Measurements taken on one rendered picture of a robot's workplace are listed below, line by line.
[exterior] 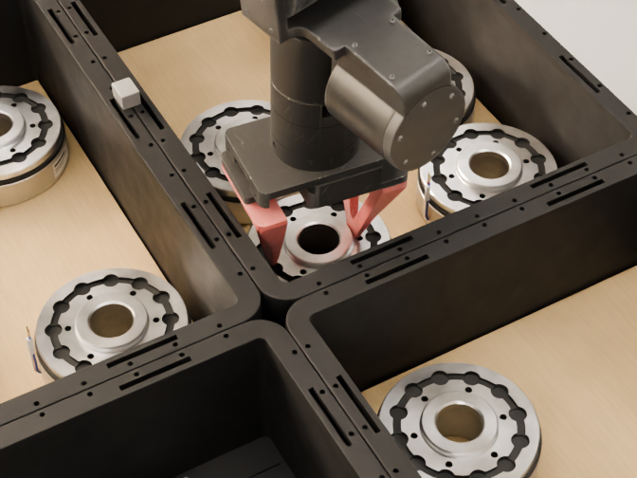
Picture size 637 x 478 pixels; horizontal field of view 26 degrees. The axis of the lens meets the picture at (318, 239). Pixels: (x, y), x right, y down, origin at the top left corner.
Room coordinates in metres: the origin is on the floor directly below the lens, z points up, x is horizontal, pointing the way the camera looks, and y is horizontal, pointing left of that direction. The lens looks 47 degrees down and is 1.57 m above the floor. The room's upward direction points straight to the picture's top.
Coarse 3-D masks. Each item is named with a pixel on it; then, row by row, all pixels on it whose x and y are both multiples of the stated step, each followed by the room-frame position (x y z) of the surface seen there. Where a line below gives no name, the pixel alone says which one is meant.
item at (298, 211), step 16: (288, 208) 0.68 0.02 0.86; (304, 208) 0.68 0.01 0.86; (320, 208) 0.68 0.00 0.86; (336, 208) 0.69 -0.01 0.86; (288, 224) 0.67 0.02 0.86; (384, 224) 0.67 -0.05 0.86; (256, 240) 0.65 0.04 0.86; (368, 240) 0.65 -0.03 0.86; (384, 240) 0.65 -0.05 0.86; (288, 272) 0.62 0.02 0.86; (304, 272) 0.62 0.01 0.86
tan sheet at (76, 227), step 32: (64, 128) 0.80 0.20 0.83; (64, 192) 0.73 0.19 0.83; (96, 192) 0.73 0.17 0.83; (0, 224) 0.70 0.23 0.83; (32, 224) 0.70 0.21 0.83; (64, 224) 0.70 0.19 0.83; (96, 224) 0.70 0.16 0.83; (128, 224) 0.70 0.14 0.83; (0, 256) 0.66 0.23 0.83; (32, 256) 0.66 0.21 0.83; (64, 256) 0.66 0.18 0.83; (96, 256) 0.66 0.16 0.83; (128, 256) 0.66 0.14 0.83; (0, 288) 0.63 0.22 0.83; (32, 288) 0.63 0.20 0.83; (0, 320) 0.61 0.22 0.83; (32, 320) 0.61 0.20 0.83; (0, 352) 0.58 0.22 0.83; (0, 384) 0.55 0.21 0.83; (32, 384) 0.55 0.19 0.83
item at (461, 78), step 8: (448, 56) 0.85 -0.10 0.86; (448, 64) 0.84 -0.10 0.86; (456, 64) 0.84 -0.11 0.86; (456, 72) 0.83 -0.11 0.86; (464, 72) 0.83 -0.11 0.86; (456, 80) 0.82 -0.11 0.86; (464, 80) 0.82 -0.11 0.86; (472, 80) 0.82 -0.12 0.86; (464, 88) 0.81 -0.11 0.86; (472, 88) 0.81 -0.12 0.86; (464, 96) 0.80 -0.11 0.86; (472, 96) 0.80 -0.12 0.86; (464, 112) 0.79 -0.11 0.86
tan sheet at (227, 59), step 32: (192, 32) 0.92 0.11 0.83; (224, 32) 0.92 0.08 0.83; (256, 32) 0.92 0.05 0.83; (128, 64) 0.88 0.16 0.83; (160, 64) 0.88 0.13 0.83; (192, 64) 0.88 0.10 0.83; (224, 64) 0.88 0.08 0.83; (256, 64) 0.88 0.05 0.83; (160, 96) 0.84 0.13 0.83; (192, 96) 0.84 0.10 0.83; (224, 96) 0.84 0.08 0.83; (256, 96) 0.84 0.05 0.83; (416, 224) 0.70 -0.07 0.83
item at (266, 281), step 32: (64, 0) 0.83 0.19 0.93; (512, 0) 0.83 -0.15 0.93; (96, 32) 0.80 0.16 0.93; (544, 32) 0.80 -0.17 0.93; (576, 64) 0.76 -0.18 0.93; (608, 96) 0.72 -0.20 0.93; (192, 160) 0.66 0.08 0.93; (608, 160) 0.66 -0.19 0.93; (192, 192) 0.63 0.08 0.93; (512, 192) 0.63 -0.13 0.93; (544, 192) 0.63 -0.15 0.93; (224, 224) 0.60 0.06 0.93; (448, 224) 0.60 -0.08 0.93; (256, 256) 0.57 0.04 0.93; (352, 256) 0.57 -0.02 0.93; (384, 256) 0.57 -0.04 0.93; (288, 288) 0.55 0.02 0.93; (320, 288) 0.55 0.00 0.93
